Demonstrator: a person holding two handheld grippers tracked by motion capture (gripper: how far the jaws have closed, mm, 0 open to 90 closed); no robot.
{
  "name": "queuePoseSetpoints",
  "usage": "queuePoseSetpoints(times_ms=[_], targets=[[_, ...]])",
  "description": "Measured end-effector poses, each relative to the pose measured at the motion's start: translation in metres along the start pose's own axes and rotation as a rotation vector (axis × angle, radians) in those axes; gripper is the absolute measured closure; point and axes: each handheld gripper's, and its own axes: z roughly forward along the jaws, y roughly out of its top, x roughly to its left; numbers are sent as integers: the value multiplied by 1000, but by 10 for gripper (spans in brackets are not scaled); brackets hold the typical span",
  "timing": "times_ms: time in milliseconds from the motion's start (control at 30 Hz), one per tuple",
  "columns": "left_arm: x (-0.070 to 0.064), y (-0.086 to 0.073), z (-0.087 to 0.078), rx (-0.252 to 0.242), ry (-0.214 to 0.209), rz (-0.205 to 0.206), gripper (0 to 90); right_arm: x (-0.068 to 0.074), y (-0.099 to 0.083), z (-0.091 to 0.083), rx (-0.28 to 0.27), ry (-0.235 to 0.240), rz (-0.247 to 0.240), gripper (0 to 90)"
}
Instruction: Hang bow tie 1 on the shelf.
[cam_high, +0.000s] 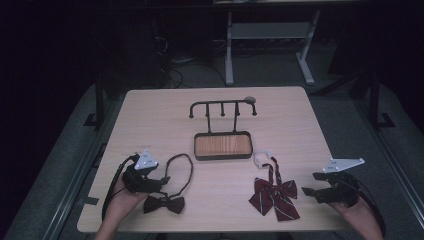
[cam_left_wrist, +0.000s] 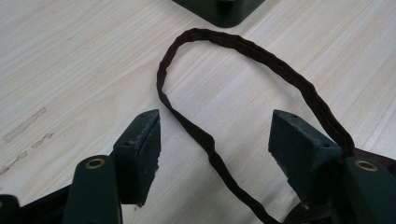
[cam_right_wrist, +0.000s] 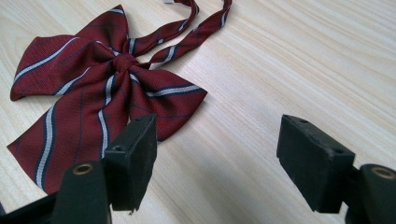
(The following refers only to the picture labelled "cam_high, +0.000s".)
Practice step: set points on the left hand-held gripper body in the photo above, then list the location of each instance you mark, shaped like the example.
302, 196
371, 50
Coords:
138, 181

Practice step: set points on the person's left hand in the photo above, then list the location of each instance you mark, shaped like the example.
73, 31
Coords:
125, 203

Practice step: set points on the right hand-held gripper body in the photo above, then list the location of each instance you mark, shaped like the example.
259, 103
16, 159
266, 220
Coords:
345, 191

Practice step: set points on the person's right hand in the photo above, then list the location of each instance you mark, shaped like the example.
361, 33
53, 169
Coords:
355, 213

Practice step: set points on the grey metal rail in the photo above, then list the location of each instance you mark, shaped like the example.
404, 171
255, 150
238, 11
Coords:
68, 196
398, 166

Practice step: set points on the red striped bow tie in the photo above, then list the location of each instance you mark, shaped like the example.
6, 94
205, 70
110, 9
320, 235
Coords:
274, 195

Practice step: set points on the dark brown bow tie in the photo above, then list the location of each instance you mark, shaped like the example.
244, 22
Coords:
166, 204

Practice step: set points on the black metal stand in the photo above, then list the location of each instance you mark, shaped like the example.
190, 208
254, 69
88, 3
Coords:
99, 100
375, 100

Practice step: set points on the black rack with wooden tray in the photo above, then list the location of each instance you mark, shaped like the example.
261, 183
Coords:
222, 145

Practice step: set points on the grey tape strip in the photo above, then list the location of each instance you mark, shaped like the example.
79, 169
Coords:
88, 201

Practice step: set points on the white metal desk frame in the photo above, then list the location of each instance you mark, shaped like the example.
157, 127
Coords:
266, 30

